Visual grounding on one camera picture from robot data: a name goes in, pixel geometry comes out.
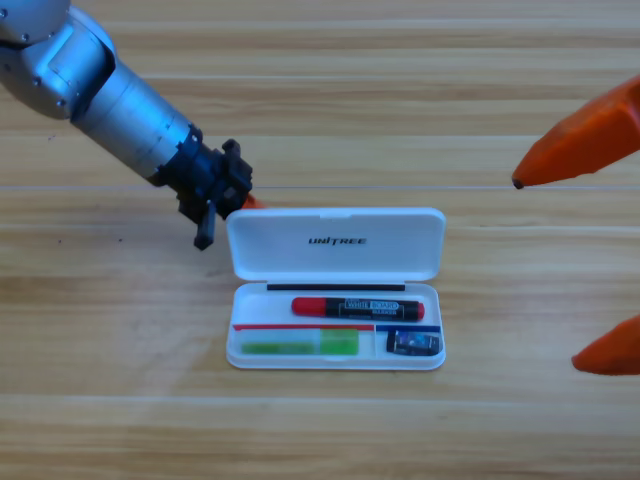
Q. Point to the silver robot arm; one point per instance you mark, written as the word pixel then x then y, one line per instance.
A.
pixel 115 105

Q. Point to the green and white highlighter pen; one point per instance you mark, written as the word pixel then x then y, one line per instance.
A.
pixel 300 345

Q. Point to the red black whiteboard marker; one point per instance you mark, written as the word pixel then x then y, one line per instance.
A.
pixel 310 306

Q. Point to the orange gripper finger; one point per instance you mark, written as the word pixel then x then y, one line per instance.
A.
pixel 590 140
pixel 252 203
pixel 612 352

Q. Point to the white Unitree pencil case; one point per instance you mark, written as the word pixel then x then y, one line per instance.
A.
pixel 280 255

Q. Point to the small black eraser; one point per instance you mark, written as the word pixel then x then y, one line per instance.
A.
pixel 412 344

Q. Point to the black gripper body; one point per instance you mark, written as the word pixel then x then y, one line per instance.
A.
pixel 210 180

